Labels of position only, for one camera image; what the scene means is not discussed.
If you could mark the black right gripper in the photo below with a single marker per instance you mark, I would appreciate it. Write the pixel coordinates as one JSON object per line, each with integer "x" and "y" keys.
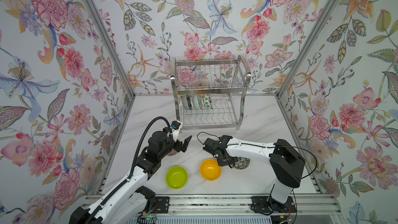
{"x": 229, "y": 163}

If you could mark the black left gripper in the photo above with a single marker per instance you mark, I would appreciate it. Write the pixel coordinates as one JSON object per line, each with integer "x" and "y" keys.
{"x": 185, "y": 146}

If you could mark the black white floral bowl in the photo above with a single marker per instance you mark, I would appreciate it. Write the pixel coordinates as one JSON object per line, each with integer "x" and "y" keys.
{"x": 241, "y": 163}

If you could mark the dark patterned bowl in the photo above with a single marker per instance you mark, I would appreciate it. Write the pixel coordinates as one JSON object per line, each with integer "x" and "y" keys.
{"x": 186, "y": 102}

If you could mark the pale green bowl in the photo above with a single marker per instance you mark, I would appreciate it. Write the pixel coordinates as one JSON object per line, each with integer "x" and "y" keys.
{"x": 196, "y": 102}

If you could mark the green leaf pattern bowl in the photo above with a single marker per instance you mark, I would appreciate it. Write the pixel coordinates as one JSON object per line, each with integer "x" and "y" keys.
{"x": 207, "y": 102}

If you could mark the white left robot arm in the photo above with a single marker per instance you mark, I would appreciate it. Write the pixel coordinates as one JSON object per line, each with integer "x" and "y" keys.
{"x": 131, "y": 197}

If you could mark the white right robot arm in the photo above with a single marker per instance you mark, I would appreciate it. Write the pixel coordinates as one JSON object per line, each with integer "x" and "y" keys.
{"x": 287, "y": 163}

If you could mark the stainless steel dish rack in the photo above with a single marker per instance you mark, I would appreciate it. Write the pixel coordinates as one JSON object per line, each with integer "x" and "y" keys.
{"x": 226, "y": 81}

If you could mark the pink striped bowl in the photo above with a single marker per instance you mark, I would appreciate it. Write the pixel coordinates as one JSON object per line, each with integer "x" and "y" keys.
{"x": 172, "y": 153}

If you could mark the yellow bowl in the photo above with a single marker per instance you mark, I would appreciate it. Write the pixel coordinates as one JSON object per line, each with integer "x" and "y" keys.
{"x": 210, "y": 170}

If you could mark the lime green bowl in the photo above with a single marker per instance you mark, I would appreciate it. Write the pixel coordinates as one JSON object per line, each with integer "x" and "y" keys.
{"x": 176, "y": 178}

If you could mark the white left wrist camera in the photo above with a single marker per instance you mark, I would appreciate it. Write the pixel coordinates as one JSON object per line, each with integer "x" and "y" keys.
{"x": 175, "y": 129}

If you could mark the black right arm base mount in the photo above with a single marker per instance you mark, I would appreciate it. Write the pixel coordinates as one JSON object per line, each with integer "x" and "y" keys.
{"x": 266, "y": 205}

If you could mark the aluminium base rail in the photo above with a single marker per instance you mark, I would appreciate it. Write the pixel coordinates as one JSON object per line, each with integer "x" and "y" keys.
{"x": 241, "y": 205}

